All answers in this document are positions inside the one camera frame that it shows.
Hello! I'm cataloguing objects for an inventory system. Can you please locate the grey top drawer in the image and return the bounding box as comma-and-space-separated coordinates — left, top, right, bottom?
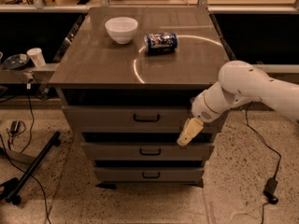
61, 105, 231, 133

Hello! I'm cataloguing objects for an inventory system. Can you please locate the grey drawer cabinet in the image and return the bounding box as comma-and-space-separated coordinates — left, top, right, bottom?
50, 7, 229, 187

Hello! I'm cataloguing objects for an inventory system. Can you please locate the dark blue bowl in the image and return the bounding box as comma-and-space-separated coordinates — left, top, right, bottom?
3, 54, 30, 70

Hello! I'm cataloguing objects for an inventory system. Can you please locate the black power adapter right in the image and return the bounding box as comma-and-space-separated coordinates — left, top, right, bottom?
263, 177, 278, 204

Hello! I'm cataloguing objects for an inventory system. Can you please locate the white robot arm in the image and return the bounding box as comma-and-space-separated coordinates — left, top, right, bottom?
177, 61, 299, 147

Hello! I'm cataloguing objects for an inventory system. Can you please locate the white paper cup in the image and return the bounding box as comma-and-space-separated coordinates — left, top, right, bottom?
27, 48, 46, 67

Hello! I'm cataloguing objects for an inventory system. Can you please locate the white ceramic bowl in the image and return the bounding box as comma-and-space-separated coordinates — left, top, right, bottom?
105, 17, 138, 44

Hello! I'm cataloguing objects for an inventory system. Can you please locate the grey middle drawer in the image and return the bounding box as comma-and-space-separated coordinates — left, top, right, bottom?
81, 142, 214, 161

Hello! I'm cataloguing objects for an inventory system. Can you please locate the black power adapter left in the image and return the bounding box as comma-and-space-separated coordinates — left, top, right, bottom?
9, 120, 20, 134

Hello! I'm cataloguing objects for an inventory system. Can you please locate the grey drawer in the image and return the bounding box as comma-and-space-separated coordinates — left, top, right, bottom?
61, 105, 231, 133
81, 142, 214, 161
94, 167, 204, 183

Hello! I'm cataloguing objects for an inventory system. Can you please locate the black power adapter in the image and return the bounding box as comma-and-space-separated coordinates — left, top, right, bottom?
263, 177, 278, 204
9, 120, 20, 134

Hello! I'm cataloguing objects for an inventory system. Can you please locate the blue soda can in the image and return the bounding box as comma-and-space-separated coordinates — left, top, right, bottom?
144, 32, 178, 54

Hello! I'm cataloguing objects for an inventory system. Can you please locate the black floor cable left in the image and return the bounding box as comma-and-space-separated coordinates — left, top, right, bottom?
0, 82, 52, 224

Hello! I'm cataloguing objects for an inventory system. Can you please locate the grey bottom drawer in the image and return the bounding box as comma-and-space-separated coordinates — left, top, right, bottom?
94, 167, 204, 183

